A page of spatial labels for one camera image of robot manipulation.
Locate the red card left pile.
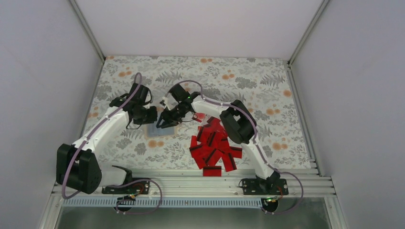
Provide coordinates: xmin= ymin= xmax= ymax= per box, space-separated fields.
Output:
xmin=189 ymin=144 xmax=210 ymax=169

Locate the red card pile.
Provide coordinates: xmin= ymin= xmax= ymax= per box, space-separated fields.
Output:
xmin=196 ymin=117 xmax=230 ymax=157
xmin=189 ymin=144 xmax=210 ymax=169

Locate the red card lower right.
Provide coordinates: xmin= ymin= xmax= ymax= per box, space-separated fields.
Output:
xmin=220 ymin=146 xmax=243 ymax=172

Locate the red card on rail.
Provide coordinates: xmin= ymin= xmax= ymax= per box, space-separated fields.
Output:
xmin=202 ymin=166 xmax=222 ymax=177

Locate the beige card holder wallet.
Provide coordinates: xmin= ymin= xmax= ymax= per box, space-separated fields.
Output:
xmin=144 ymin=123 xmax=176 ymax=138

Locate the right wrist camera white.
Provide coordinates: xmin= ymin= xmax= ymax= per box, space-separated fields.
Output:
xmin=159 ymin=96 xmax=170 ymax=108

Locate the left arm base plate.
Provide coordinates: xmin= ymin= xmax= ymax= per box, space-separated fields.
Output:
xmin=102 ymin=177 xmax=150 ymax=195

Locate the red card centre pile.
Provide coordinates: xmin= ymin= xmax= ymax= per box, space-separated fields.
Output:
xmin=196 ymin=117 xmax=230 ymax=157

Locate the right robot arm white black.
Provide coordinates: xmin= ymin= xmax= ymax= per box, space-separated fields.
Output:
xmin=156 ymin=83 xmax=280 ymax=194

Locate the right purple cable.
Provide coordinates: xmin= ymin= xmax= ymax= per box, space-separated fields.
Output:
xmin=164 ymin=80 xmax=304 ymax=216

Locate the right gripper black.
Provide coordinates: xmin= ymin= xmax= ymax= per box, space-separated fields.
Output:
xmin=156 ymin=102 xmax=187 ymax=129

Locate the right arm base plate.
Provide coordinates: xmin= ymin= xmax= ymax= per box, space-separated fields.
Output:
xmin=238 ymin=178 xmax=289 ymax=196

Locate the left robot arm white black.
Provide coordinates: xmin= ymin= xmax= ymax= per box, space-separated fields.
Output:
xmin=56 ymin=83 xmax=157 ymax=194

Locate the floral patterned table mat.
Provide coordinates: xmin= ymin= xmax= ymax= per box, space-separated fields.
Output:
xmin=84 ymin=55 xmax=311 ymax=169

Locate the aluminium rail frame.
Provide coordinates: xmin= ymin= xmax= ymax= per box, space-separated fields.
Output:
xmin=52 ymin=167 xmax=337 ymax=198

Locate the clear card red dot left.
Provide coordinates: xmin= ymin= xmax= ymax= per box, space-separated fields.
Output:
xmin=192 ymin=113 xmax=205 ymax=123

